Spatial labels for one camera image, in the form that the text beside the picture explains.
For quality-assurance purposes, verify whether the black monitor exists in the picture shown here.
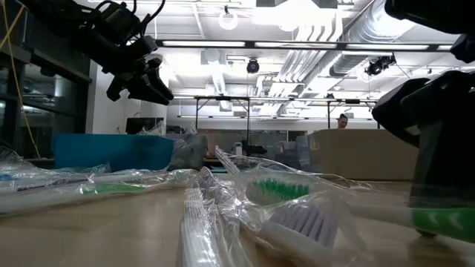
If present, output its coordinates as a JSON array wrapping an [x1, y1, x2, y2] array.
[[125, 116, 165, 136]]

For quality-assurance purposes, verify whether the black ceiling dome camera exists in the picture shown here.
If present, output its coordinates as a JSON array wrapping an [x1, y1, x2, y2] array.
[[246, 57, 261, 75]]

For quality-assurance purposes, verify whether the yellow cable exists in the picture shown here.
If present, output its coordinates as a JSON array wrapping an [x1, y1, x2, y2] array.
[[0, 0, 42, 159]]

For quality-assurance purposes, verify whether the black hanging camera rig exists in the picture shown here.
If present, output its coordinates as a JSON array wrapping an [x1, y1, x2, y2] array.
[[364, 53, 397, 78]]

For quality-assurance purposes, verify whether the light grey plastic bin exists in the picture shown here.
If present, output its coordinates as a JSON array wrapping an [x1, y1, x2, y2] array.
[[307, 128, 420, 182]]

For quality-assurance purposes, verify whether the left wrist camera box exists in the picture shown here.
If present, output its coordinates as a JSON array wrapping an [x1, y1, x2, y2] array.
[[98, 4, 144, 36]]

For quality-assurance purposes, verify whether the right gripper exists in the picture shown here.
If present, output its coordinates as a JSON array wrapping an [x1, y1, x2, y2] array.
[[372, 70, 475, 208]]

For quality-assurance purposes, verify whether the clear smoky plastic bin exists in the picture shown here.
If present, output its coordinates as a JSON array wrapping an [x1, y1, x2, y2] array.
[[169, 133, 209, 172], [281, 135, 313, 174]]

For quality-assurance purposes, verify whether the green flat mat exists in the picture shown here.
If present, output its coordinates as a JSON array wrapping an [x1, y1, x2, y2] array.
[[203, 165, 238, 174]]

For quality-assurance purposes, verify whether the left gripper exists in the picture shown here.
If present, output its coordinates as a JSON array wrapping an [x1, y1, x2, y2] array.
[[81, 33, 174, 106]]

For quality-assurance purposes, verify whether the black background rig frame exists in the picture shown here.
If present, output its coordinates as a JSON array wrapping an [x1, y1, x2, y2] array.
[[148, 94, 381, 131]]

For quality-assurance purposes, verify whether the silver ventilation duct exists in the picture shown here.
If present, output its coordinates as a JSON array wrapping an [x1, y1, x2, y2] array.
[[328, 0, 419, 77]]

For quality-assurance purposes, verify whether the blue wrapped toothbrush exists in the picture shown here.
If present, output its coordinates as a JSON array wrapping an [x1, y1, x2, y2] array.
[[0, 146, 42, 183]]

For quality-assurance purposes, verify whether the white ring lamp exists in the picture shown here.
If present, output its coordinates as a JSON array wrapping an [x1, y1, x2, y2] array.
[[217, 5, 240, 31]]

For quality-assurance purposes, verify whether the black desktop device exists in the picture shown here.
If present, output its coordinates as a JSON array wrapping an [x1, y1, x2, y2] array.
[[240, 139, 268, 156]]

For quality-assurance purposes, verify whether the teal plastic bin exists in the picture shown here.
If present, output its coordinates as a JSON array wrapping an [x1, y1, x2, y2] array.
[[53, 133, 175, 172]]

